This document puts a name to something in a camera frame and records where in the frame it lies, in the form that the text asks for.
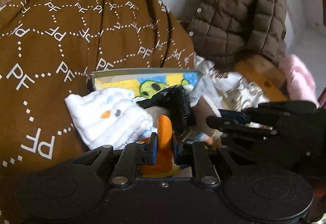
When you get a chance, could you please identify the orange cuffed sock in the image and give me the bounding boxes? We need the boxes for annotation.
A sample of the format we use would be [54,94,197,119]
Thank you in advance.
[139,115,180,178]

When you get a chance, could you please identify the beige striped socks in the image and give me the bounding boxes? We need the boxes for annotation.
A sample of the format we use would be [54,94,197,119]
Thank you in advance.
[180,95,222,146]

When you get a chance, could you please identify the white patterned baby cloth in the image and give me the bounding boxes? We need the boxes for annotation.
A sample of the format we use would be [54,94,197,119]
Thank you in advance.
[65,87,155,150]

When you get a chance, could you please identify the black dark socks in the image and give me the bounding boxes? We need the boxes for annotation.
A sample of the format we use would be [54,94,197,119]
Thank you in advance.
[137,85,196,135]

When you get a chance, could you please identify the white floral satin quilt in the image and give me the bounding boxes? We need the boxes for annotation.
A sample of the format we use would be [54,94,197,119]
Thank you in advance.
[184,55,269,123]

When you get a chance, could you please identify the pink folded blanket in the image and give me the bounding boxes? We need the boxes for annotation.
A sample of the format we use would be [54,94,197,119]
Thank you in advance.
[279,54,319,108]

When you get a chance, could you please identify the metal tray with drawing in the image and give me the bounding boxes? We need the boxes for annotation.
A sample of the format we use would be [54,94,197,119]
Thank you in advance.
[91,68,203,99]

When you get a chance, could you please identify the brown puffer jacket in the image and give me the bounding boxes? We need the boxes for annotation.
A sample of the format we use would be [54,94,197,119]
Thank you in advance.
[186,0,287,71]

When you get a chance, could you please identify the brown colourful striped blanket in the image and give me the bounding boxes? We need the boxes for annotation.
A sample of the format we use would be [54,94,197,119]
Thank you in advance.
[1,0,194,223]

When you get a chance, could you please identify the wooden bed rail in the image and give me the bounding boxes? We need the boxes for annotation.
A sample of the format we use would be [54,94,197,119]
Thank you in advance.
[234,55,289,102]

